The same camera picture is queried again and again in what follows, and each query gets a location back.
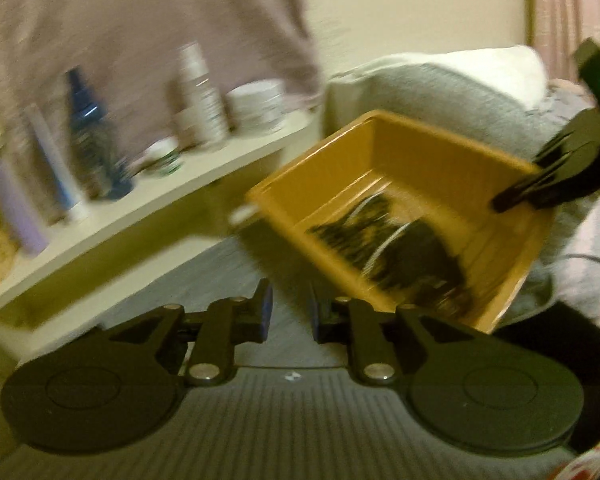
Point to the mauve hanging towel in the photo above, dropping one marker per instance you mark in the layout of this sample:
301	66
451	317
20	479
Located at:
128	50

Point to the small green white jar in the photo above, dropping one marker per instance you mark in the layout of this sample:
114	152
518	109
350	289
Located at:
163	156

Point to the lavender tube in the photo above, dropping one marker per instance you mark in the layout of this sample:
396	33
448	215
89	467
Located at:
20	215

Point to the dark blue spray bottle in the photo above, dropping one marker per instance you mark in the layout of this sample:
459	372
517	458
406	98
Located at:
94	142

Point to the white cream jar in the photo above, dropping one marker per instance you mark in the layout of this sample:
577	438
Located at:
258	107

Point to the orange plastic tray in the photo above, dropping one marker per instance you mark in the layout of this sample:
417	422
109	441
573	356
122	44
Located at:
426	172

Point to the blue white tube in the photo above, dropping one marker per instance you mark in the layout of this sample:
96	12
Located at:
69	193

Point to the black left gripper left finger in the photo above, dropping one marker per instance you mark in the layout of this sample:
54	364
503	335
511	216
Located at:
217	331

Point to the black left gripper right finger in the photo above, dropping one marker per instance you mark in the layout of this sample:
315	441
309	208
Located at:
357	326

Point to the white clear pump bottle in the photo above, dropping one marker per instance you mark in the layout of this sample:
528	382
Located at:
203	119

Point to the white pillow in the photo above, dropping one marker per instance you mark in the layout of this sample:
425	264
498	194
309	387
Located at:
517	72

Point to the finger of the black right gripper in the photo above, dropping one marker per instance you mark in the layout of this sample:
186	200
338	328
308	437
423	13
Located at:
531	190

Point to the grey shaggy rug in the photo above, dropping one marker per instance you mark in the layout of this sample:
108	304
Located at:
233	268

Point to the cream wooden shelf unit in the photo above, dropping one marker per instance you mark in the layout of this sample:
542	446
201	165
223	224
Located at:
121	247

